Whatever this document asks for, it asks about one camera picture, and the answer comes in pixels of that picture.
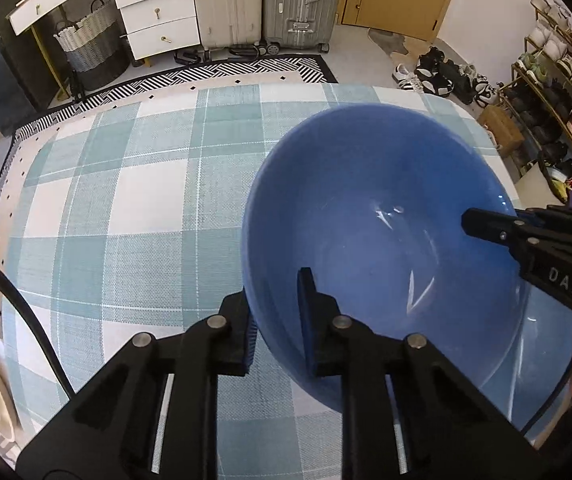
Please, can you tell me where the gold shoe rack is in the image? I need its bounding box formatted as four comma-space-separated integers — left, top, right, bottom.
498, 0, 572, 168

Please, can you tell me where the teal checked tablecloth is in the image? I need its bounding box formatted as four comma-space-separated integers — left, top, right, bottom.
0, 82, 572, 480

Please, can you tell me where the pile of shoes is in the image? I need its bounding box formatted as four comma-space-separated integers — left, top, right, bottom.
391, 47, 498, 107

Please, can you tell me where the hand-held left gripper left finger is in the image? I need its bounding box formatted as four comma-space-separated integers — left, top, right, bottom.
16, 290, 259, 480

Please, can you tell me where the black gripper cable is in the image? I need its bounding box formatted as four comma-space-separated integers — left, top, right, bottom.
518, 317, 572, 433
0, 244, 76, 398

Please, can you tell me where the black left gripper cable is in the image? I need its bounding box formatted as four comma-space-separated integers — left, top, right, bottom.
0, 244, 76, 398

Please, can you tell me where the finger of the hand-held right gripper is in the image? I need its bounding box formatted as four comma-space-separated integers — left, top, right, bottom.
516, 205, 572, 234
461, 207, 533, 261

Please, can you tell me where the woven laundry basket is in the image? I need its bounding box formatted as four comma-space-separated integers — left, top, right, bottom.
53, 0, 132, 91

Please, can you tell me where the black and white patterned rug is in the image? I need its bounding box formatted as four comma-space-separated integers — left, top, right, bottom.
11, 52, 339, 136

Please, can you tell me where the small cardboard box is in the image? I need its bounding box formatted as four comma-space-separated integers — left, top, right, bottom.
477, 105, 524, 151

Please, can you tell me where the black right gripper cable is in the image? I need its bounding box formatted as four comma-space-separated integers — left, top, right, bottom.
518, 317, 572, 433

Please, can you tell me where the blue bowl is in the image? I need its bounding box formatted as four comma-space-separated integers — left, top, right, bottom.
241, 104, 523, 413
483, 280, 572, 443

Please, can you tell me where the silver suitcase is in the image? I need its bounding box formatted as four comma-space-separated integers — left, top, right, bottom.
261, 0, 344, 56

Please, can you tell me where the white suitcase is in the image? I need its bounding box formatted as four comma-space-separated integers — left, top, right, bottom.
191, 0, 265, 53

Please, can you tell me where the white dresser with drawers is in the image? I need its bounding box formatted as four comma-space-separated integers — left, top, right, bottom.
8, 0, 202, 61

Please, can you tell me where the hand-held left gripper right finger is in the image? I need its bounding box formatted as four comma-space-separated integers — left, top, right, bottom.
297, 267, 534, 480

